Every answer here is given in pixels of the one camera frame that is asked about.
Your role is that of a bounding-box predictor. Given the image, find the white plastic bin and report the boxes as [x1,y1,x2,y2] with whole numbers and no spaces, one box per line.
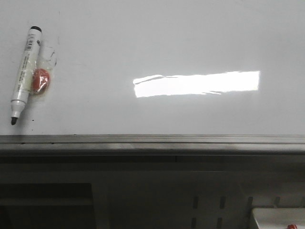
[249,208,305,229]

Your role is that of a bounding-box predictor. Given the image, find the grey aluminium whiteboard tray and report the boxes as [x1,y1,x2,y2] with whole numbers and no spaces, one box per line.
[0,134,305,163]

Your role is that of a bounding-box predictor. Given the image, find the white whiteboard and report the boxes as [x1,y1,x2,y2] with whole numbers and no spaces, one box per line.
[0,0,305,135]

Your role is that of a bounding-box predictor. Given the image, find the grey slotted metal panel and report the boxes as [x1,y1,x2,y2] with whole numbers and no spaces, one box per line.
[91,171,305,229]

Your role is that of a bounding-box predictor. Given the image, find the small red object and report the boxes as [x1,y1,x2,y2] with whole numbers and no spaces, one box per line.
[287,224,297,229]

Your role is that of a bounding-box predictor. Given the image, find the white black whiteboard marker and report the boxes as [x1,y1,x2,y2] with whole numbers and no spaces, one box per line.
[10,26,42,125]

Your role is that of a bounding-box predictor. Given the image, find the red round magnet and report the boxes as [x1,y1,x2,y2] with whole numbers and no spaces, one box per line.
[32,69,50,94]

